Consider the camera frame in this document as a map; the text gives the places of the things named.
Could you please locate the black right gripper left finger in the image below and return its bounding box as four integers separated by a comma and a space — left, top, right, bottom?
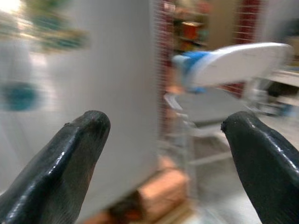
0, 110, 111, 224

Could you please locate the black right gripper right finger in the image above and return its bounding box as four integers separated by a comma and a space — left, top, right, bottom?
221, 111, 299, 224

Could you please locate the white open fridge door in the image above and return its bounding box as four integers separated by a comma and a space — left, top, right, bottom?
0, 0, 162, 210

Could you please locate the brown cardboard piece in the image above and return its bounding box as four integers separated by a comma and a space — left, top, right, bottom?
88, 168, 190, 224

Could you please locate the blue and white baby bouncer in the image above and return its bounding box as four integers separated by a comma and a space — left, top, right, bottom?
163, 42, 294, 168

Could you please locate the shelf with colourful goods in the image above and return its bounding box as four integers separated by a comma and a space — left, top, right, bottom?
172, 4, 211, 52

